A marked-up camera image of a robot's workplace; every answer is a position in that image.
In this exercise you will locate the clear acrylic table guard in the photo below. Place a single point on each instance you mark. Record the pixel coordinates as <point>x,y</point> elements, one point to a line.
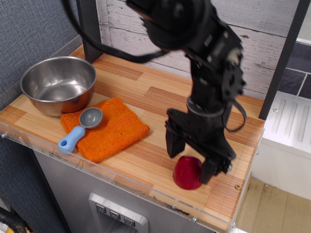
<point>145,170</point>

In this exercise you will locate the right black frame post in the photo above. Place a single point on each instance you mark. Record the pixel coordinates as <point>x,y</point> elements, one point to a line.
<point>290,41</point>

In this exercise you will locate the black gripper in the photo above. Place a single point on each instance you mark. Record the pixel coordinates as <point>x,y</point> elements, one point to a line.
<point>205,135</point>

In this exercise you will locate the yellow object at corner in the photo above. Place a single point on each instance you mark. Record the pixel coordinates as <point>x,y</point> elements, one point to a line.
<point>10,224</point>

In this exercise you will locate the stainless steel bowl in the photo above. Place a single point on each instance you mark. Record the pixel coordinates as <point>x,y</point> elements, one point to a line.
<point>59,85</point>

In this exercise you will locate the blue grey toy scoop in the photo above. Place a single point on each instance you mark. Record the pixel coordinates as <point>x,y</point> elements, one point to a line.
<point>88,119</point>

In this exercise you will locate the orange knitted cloth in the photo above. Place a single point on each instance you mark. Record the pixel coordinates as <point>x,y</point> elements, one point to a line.
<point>119,128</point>

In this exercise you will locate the grey dispenser button panel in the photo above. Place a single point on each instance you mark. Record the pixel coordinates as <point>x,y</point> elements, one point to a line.
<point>111,217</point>

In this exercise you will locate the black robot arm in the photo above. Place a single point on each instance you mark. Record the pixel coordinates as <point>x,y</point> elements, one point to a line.
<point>215,54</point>

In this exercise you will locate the silver toy fridge cabinet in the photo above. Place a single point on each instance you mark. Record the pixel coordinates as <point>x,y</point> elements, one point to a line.
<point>71,188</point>

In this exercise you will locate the white toy sink unit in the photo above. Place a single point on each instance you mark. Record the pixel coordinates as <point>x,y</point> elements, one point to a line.
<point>283,157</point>

